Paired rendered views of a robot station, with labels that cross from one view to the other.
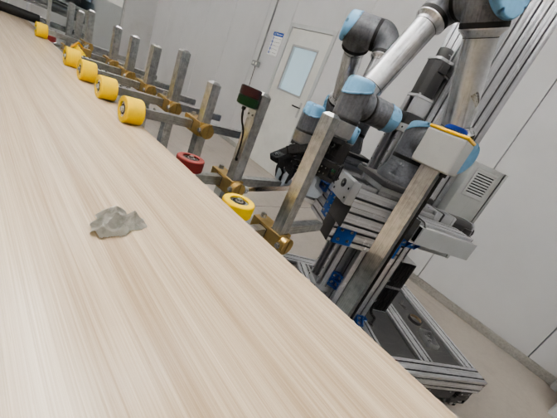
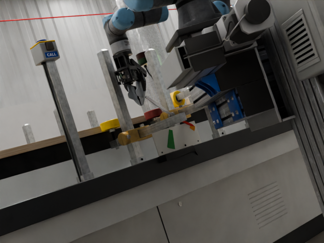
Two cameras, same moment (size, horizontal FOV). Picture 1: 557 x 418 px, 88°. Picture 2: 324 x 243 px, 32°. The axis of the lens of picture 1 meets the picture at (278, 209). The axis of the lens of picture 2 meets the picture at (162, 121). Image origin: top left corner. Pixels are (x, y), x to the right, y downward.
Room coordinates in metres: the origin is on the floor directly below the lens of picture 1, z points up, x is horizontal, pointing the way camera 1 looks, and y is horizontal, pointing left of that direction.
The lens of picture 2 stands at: (1.22, -2.15, 0.69)
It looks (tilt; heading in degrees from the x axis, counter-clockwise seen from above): 4 degrees up; 99
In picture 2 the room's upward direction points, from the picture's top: 18 degrees counter-clockwise
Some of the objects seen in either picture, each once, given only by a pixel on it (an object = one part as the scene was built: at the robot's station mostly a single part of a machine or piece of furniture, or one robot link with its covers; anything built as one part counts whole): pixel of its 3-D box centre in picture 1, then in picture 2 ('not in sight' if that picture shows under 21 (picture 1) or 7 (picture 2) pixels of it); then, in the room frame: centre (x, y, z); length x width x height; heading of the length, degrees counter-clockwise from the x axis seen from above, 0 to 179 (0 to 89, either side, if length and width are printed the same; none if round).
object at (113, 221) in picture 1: (116, 216); not in sight; (0.36, 0.22, 0.91); 0.09 x 0.07 x 0.02; 172
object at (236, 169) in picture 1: (237, 167); (167, 102); (0.88, 0.17, 0.91); 0.04 x 0.04 x 0.48; 53
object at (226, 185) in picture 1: (226, 182); (174, 115); (0.89, 0.19, 0.85); 0.14 x 0.06 x 0.05; 53
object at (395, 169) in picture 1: (401, 169); (197, 15); (1.15, -0.37, 1.09); 0.15 x 0.15 x 0.10
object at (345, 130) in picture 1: (339, 129); (121, 48); (0.82, -0.06, 1.14); 0.08 x 0.08 x 0.05
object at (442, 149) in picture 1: (442, 153); (45, 53); (0.58, -0.24, 1.18); 0.07 x 0.07 x 0.08; 53
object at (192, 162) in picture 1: (186, 173); (155, 121); (0.79, 0.29, 0.85); 0.08 x 0.08 x 0.11
